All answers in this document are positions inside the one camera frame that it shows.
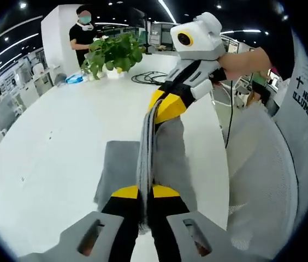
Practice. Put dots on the person's right hand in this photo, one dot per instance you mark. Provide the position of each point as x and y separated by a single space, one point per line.
231 66

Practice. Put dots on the blue packet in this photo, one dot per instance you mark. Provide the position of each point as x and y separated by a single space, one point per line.
74 78

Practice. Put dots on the potted green plant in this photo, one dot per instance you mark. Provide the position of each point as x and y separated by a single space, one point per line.
115 53

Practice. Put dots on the white mesh chair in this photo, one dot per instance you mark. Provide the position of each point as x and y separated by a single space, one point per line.
260 169

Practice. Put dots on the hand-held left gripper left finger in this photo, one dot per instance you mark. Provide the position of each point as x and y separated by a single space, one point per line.
113 226

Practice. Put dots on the grey towel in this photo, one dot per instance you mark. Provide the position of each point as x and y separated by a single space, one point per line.
170 152

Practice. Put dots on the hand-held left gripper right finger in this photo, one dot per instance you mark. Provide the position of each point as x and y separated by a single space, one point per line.
170 226

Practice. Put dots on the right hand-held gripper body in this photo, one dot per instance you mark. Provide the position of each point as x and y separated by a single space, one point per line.
200 38

